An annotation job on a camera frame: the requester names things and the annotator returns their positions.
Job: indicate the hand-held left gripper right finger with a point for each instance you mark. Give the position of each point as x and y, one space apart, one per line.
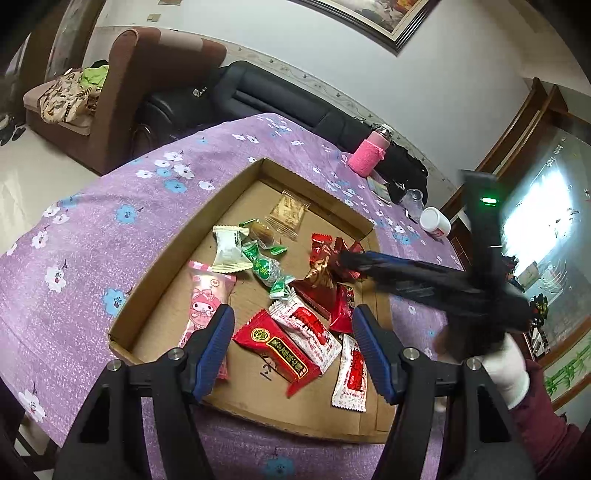
374 355

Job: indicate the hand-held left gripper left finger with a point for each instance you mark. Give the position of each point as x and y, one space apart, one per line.
214 350

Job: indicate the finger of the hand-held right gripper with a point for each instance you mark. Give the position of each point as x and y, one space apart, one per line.
392 263
415 288

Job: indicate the white and red snack packet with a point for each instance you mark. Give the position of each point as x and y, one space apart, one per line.
309 330
352 378

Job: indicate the dark red foil snack packet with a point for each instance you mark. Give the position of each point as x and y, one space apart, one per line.
340 311
318 281

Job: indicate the red snack packet with figure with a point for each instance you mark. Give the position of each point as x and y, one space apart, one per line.
277 353

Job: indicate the small bright red snack packet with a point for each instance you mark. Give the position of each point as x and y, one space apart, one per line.
320 244

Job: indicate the green and white twisted candy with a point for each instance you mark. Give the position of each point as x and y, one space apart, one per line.
264 267

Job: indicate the shallow cardboard box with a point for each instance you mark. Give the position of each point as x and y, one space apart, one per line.
184 258

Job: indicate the white candy packet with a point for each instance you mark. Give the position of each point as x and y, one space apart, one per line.
231 251

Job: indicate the clear biscuit packet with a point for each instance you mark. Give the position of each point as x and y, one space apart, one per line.
287 214

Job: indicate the person's right forearm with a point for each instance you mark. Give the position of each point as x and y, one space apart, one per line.
549 424

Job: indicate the person's right hand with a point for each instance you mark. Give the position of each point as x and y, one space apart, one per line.
505 374

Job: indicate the toy robot figure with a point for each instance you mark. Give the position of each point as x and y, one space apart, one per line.
513 272

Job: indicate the pink cartoon snack packet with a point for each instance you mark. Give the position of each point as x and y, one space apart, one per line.
203 295

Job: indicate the white plastic jar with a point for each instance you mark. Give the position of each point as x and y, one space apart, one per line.
434 222

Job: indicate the clear plastic cup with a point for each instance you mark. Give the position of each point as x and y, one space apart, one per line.
412 201

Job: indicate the small black object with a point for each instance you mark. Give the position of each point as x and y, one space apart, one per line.
396 194

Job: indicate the small flat booklet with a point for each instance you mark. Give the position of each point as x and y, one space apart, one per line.
379 189

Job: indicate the black bag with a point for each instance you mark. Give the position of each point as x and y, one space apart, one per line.
406 166

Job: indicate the bottle with pink sleeve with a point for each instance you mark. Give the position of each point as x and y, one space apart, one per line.
369 152

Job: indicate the brown candy with green wrapper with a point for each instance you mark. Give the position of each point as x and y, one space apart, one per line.
261 229

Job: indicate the wooden display cabinet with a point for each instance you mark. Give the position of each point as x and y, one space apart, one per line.
545 138

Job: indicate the purple floral tablecloth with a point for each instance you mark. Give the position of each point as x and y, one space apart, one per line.
92 207

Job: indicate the black leather sofa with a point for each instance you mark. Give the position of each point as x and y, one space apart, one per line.
258 97

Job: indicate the framed painting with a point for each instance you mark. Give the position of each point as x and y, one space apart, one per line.
378 14

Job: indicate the brown armchair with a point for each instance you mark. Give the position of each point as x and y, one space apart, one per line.
138 92

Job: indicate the floral cloth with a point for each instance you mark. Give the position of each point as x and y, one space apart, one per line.
64 99

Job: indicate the dark slippers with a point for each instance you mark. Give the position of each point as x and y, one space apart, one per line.
11 134

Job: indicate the green cloth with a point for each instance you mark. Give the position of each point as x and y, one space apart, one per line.
94 74

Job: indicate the glass door wooden cabinet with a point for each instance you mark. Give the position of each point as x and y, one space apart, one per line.
69 32

